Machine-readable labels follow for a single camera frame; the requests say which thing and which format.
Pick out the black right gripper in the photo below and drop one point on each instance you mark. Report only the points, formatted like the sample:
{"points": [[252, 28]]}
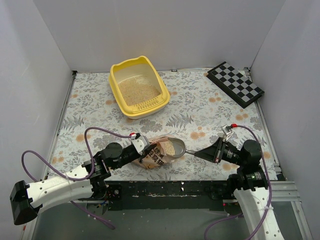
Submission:
{"points": [[219, 150]]}

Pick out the pink cat litter bag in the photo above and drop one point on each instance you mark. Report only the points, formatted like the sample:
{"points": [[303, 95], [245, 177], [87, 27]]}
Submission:
{"points": [[159, 155]]}

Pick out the silver metal scoop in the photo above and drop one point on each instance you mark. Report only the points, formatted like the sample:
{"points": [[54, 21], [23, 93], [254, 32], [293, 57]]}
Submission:
{"points": [[177, 148]]}

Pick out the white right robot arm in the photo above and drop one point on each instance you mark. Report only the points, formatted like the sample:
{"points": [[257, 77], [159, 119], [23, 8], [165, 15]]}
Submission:
{"points": [[249, 185]]}

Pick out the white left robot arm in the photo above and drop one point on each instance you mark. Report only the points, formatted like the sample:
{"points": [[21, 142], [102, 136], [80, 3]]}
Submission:
{"points": [[86, 181]]}

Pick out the beige litter in box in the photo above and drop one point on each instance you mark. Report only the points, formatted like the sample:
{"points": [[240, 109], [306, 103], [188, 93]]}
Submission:
{"points": [[135, 92]]}

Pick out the yellow cat litter box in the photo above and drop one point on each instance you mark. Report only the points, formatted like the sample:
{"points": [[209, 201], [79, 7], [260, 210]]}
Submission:
{"points": [[143, 71]]}

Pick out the floral tablecloth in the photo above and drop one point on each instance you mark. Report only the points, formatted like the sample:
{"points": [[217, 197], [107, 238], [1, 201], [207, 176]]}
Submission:
{"points": [[196, 113]]}

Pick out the black folding chessboard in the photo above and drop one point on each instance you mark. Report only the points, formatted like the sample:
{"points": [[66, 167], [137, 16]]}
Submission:
{"points": [[237, 86]]}

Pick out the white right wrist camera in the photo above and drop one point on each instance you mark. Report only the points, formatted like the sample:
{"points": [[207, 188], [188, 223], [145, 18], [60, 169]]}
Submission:
{"points": [[228, 131]]}

